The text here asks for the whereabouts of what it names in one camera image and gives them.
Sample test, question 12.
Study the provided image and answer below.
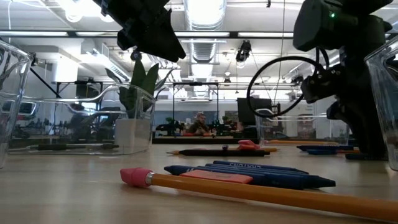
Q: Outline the white plant pot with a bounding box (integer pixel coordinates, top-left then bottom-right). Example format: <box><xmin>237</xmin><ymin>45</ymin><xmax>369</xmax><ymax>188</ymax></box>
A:
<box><xmin>114</xmin><ymin>117</ymin><xmax>154</xmax><ymax>149</ymax></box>

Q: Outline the large clear plastic bin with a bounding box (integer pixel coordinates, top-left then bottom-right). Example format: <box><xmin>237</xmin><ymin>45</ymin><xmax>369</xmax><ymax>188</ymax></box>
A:
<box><xmin>363</xmin><ymin>34</ymin><xmax>398</xmax><ymax>171</ymax></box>
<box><xmin>0</xmin><ymin>39</ymin><xmax>34</xmax><ymax>170</ymax></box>

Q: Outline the black background frame rig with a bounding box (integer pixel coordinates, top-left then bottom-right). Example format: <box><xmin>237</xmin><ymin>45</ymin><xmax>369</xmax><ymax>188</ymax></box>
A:
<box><xmin>172</xmin><ymin>81</ymin><xmax>220</xmax><ymax>125</ymax></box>

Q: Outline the person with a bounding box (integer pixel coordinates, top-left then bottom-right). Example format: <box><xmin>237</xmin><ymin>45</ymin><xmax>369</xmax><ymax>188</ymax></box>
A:
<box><xmin>188</xmin><ymin>111</ymin><xmax>212</xmax><ymax>137</ymax></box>

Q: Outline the black ceiling camera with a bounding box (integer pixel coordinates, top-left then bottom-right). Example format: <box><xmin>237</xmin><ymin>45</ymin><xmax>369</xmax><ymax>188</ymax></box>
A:
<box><xmin>235</xmin><ymin>39</ymin><xmax>252</xmax><ymax>63</ymax></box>
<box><xmin>129</xmin><ymin>49</ymin><xmax>143</xmax><ymax>62</ymax></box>
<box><xmin>290</xmin><ymin>73</ymin><xmax>305</xmax><ymax>85</ymax></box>

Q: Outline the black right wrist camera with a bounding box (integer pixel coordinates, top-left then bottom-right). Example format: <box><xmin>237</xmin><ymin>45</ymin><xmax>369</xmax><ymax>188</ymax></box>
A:
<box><xmin>300</xmin><ymin>68</ymin><xmax>343</xmax><ymax>104</ymax></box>

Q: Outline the black pen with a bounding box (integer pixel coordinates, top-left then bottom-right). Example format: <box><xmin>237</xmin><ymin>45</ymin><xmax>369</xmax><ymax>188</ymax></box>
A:
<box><xmin>178</xmin><ymin>148</ymin><xmax>271</xmax><ymax>157</ymax></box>
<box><xmin>36</xmin><ymin>142</ymin><xmax>121</xmax><ymax>151</ymax></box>

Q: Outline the silver ventilation duct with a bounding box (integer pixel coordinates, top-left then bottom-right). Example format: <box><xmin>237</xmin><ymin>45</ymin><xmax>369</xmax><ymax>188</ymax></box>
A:
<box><xmin>183</xmin><ymin>0</ymin><xmax>228</xmax><ymax>99</ymax></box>

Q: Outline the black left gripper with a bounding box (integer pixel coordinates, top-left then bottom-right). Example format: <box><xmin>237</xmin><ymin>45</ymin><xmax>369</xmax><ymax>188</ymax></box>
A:
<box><xmin>93</xmin><ymin>0</ymin><xmax>187</xmax><ymax>63</ymax></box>

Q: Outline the black monitor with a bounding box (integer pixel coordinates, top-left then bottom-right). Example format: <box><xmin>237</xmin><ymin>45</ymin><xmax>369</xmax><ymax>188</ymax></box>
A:
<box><xmin>236</xmin><ymin>97</ymin><xmax>274</xmax><ymax>126</ymax></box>

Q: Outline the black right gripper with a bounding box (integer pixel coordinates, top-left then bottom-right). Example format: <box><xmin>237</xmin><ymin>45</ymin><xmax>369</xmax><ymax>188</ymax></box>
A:
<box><xmin>326</xmin><ymin>46</ymin><xmax>388</xmax><ymax>159</ymax></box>

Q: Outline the small clear plastic bin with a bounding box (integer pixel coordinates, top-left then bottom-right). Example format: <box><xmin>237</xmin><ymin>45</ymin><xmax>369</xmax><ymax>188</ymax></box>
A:
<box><xmin>254</xmin><ymin>107</ymin><xmax>351</xmax><ymax>147</ymax></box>
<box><xmin>8</xmin><ymin>83</ymin><xmax>157</xmax><ymax>156</ymax></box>

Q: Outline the black right camera cable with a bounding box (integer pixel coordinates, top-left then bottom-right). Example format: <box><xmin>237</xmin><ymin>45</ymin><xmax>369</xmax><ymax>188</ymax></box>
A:
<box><xmin>246</xmin><ymin>55</ymin><xmax>326</xmax><ymax>118</ymax></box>

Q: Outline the green succulent plant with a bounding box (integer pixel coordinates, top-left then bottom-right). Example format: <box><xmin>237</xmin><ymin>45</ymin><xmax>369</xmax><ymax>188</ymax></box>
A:
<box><xmin>104</xmin><ymin>58</ymin><xmax>175</xmax><ymax>121</ymax></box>

